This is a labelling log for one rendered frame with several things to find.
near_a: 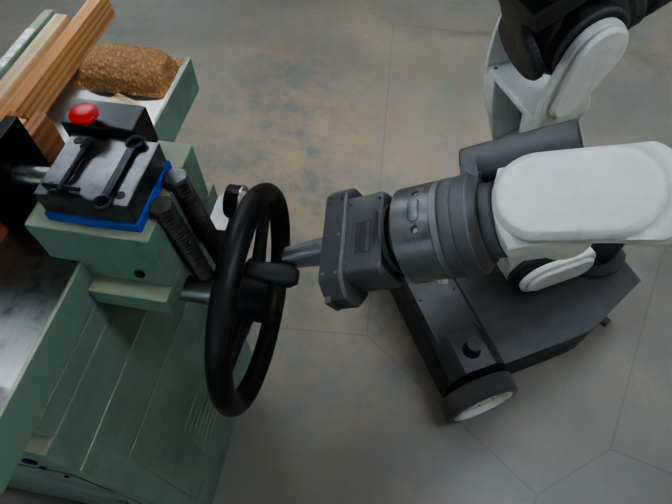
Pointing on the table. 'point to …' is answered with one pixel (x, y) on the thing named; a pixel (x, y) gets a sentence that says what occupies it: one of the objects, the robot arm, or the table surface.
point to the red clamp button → (83, 114)
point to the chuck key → (72, 169)
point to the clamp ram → (18, 172)
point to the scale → (15, 47)
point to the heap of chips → (128, 70)
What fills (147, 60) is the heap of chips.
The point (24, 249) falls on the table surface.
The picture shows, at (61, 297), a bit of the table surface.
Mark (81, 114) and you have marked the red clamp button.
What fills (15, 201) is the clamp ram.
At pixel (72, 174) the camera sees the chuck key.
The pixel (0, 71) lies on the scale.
